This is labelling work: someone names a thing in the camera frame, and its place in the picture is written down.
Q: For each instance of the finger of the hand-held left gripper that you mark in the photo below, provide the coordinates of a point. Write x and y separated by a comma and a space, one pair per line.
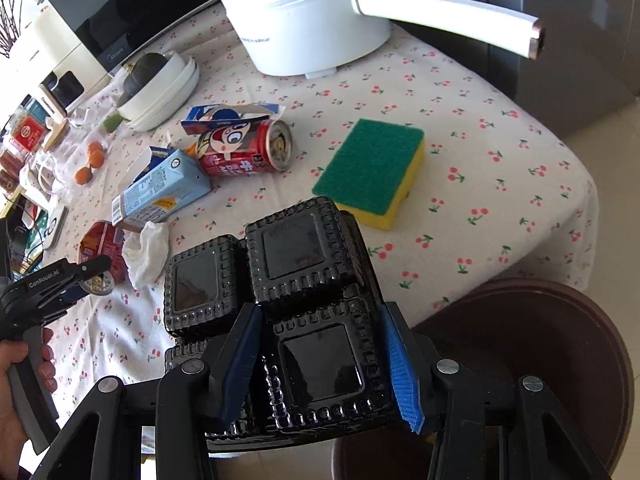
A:
87, 266
62, 301

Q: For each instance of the white tissue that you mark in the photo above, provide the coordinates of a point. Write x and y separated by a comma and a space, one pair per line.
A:
147, 250

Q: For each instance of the dark dried twigs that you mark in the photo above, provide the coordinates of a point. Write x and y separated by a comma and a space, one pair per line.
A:
9, 25

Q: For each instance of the small white black appliance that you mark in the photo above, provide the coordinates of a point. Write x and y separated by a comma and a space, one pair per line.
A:
62, 89

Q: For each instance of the green and yellow sponge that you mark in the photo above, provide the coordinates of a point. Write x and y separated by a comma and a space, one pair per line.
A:
370, 165

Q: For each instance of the small orange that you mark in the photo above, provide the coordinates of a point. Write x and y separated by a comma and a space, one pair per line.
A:
95, 152
83, 176

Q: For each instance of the trash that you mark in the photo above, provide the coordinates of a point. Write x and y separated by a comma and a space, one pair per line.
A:
160, 190

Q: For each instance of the dark brown trash bin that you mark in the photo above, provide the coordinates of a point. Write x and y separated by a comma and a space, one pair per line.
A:
525, 330

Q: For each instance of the black plastic compartment tray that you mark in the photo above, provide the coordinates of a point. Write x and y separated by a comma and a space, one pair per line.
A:
290, 245

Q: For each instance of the white and black countertop oven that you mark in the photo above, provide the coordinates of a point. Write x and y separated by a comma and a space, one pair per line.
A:
100, 15

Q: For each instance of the red cartoon drink can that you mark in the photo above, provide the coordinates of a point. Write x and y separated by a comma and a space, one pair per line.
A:
235, 157

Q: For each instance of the dark green vegetable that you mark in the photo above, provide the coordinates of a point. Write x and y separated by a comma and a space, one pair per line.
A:
145, 70

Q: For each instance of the flattened blue and white carton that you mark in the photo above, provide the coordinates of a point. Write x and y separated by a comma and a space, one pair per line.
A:
210, 114

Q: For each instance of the red packet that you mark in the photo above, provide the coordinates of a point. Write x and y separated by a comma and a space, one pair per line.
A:
27, 134

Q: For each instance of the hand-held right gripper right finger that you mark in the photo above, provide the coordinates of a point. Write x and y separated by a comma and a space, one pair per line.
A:
400, 365

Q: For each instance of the person's left hand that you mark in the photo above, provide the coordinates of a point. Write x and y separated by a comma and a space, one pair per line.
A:
10, 420

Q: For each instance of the cherry print tablecloth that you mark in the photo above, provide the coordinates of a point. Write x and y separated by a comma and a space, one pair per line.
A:
450, 110

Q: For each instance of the crushed red drink can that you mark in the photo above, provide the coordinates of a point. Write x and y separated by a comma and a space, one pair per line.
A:
102, 242

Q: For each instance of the white electric cooking pot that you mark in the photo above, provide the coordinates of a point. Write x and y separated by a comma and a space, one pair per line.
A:
310, 25

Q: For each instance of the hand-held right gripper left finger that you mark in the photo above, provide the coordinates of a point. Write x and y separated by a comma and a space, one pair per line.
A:
244, 360

